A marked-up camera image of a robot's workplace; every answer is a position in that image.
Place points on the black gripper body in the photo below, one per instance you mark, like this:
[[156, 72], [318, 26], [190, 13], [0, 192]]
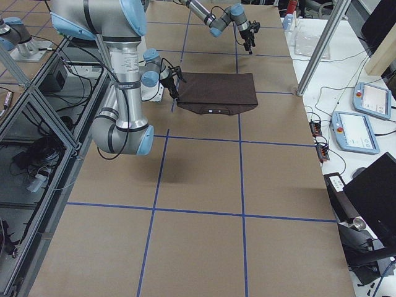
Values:
[[244, 33], [168, 81]]

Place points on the dark brown t-shirt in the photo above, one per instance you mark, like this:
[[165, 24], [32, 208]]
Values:
[[211, 93]]

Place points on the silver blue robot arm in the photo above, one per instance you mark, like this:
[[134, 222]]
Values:
[[217, 19], [117, 27]]

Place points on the clear plastic bag sheet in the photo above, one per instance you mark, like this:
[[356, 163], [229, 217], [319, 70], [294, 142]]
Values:
[[304, 43]]

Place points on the red cylinder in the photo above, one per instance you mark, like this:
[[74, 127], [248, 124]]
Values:
[[291, 7]]

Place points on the small electronics board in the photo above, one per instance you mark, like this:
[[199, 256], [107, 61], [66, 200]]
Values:
[[315, 127]]

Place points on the teach pendant tablet near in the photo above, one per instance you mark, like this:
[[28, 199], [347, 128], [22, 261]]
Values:
[[353, 133]]

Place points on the teach pendant tablet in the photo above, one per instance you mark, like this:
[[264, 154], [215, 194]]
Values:
[[353, 133], [372, 100]]

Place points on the teach pendant tablet far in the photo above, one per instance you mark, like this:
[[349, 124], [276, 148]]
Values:
[[372, 100]]

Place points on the black monitor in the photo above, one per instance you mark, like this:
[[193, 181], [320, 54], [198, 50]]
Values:
[[372, 193]]

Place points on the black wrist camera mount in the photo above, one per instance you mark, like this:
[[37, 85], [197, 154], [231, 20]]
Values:
[[176, 71], [254, 26]]

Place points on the aluminium frame post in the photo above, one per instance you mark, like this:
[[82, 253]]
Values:
[[337, 15]]

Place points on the aluminium frame rack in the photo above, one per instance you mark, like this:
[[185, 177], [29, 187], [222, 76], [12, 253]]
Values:
[[46, 111]]

